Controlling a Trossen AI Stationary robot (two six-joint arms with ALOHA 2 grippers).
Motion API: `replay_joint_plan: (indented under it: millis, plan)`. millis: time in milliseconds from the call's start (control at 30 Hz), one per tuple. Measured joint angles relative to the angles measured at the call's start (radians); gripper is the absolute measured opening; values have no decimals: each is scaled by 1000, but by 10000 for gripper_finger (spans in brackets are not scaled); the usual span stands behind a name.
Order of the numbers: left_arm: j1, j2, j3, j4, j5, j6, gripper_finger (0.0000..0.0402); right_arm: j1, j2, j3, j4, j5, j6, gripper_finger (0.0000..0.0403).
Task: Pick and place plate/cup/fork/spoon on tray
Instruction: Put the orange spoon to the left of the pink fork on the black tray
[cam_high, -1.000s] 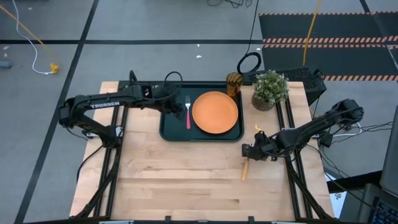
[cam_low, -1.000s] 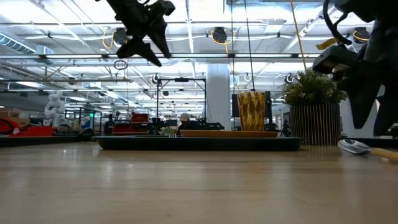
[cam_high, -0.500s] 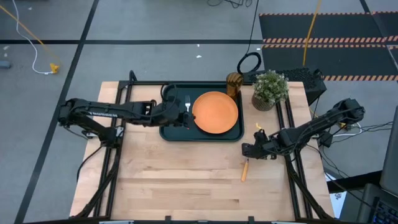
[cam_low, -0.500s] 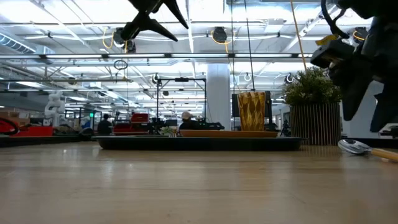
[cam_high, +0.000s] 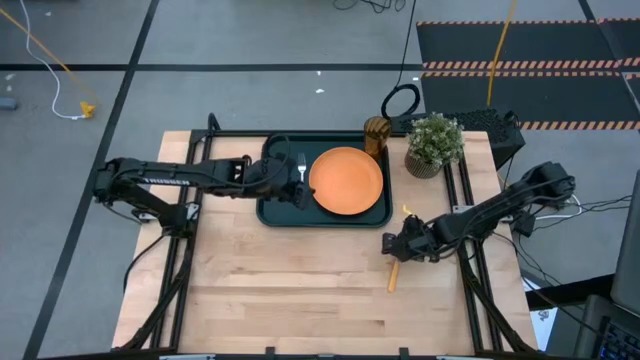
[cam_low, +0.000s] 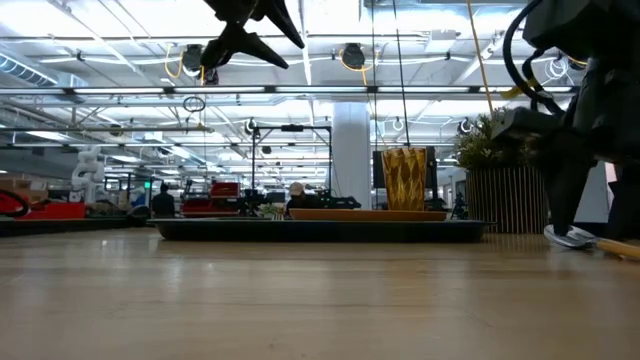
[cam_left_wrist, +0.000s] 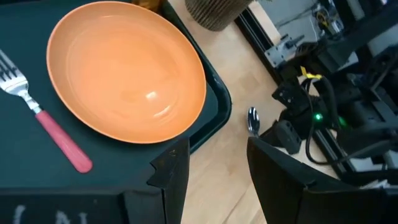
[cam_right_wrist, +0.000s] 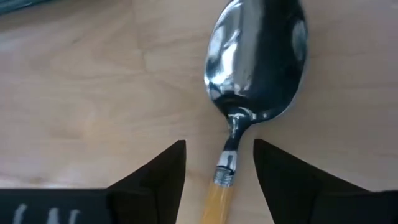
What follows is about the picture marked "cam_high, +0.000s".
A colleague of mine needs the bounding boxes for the white floor cable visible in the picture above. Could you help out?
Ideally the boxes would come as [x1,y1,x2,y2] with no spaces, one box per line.
[18,0,87,122]

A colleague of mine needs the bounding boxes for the black aluminium table frame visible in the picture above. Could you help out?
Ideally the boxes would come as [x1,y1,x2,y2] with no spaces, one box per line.
[119,113,539,360]

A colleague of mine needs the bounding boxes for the dark green serving tray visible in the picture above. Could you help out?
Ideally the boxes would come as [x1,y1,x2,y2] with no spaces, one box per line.
[255,132,394,229]

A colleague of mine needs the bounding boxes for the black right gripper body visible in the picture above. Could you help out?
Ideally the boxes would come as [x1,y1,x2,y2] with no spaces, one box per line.
[396,214,442,263]

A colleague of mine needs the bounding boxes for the orange round plate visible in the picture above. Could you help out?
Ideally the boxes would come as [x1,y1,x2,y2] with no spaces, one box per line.
[308,146,385,217]

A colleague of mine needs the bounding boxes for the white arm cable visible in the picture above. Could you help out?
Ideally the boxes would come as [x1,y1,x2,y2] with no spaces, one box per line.
[535,193,584,222]

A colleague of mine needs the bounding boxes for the orange-handled metal spoon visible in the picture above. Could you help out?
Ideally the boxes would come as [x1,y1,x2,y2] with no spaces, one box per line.
[387,258,401,294]

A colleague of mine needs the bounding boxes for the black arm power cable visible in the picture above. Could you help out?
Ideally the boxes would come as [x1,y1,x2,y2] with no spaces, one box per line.
[122,232,167,295]

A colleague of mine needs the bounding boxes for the black keyboard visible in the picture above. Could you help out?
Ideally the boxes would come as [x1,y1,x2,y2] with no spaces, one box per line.
[597,319,640,360]

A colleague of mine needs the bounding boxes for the white printed paper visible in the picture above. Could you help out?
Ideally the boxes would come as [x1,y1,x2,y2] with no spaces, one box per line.
[528,307,552,352]

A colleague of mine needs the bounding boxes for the artificial potted plant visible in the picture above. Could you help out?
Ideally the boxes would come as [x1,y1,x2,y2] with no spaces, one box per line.
[403,111,466,180]

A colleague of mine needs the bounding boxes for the grey computer monitor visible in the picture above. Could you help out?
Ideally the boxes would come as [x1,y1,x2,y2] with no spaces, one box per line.
[609,169,640,317]

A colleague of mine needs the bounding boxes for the black hazard-striped floor mat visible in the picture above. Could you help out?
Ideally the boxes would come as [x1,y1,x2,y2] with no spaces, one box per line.
[416,18,640,70]
[419,71,640,131]

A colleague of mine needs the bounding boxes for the black looped floor cable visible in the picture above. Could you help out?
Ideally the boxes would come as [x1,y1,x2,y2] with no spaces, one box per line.
[380,0,423,120]

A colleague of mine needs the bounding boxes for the tangled black cables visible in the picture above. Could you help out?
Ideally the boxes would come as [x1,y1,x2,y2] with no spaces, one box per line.
[332,0,407,15]

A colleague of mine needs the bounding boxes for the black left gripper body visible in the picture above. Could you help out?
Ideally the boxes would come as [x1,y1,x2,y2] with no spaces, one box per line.
[248,156,302,203]

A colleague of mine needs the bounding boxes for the yellow floor cable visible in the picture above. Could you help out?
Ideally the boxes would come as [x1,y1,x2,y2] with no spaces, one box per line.
[486,0,519,108]

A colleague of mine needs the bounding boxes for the thin orange floor cable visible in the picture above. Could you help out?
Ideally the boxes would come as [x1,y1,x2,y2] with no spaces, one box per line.
[0,7,97,109]

